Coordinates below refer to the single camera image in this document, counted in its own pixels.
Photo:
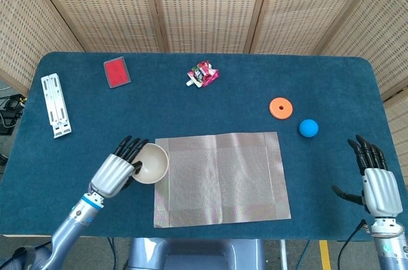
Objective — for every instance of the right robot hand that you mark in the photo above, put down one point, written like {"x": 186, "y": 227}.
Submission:
{"x": 382, "y": 193}

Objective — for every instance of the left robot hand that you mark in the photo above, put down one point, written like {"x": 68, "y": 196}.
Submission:
{"x": 111, "y": 174}

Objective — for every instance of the beige round bowl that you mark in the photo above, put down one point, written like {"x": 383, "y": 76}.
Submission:
{"x": 153, "y": 165}

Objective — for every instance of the brown woven placemat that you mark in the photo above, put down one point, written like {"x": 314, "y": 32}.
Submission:
{"x": 223, "y": 181}

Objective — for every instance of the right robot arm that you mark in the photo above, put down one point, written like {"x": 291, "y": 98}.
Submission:
{"x": 390, "y": 251}

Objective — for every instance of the teal tablecloth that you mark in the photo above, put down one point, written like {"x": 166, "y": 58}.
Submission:
{"x": 127, "y": 114}

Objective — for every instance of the white folding stand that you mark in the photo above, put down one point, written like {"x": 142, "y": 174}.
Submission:
{"x": 56, "y": 107}

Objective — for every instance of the blue ball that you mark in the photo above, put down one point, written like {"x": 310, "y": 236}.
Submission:
{"x": 308, "y": 128}

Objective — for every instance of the red flat case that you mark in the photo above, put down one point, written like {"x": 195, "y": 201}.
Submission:
{"x": 117, "y": 72}

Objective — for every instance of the blue-grey robot torso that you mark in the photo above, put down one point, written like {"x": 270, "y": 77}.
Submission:
{"x": 191, "y": 255}

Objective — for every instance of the metal table leg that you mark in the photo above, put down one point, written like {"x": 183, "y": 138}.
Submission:
{"x": 283, "y": 254}

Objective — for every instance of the black floor equipment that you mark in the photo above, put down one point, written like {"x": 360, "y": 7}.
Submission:
{"x": 11, "y": 107}

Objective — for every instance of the orange disc with hole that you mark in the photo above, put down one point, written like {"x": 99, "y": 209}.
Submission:
{"x": 275, "y": 112}

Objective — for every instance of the crumpled spout snack pouch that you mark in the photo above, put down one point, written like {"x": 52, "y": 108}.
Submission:
{"x": 204, "y": 74}

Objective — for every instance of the woven bamboo folding screen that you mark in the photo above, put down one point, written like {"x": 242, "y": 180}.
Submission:
{"x": 207, "y": 5}

